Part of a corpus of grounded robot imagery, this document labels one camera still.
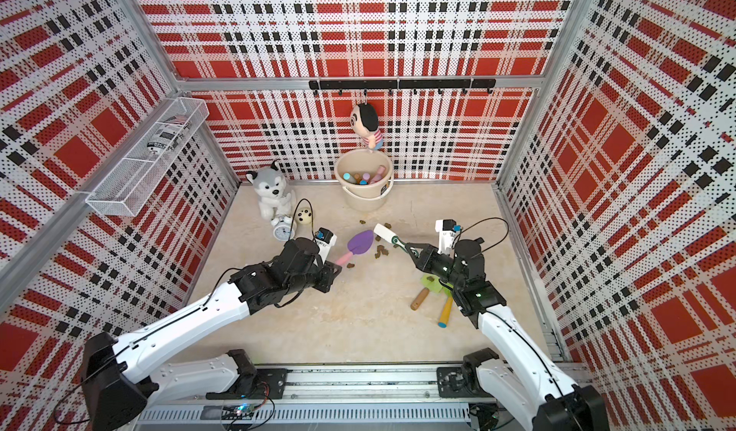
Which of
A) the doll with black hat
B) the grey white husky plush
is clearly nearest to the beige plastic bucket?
the doll with black hat

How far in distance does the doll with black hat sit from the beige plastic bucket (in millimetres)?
68

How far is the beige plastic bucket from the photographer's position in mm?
1004

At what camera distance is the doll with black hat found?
3.04ft

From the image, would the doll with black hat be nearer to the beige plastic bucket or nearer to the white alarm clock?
the beige plastic bucket
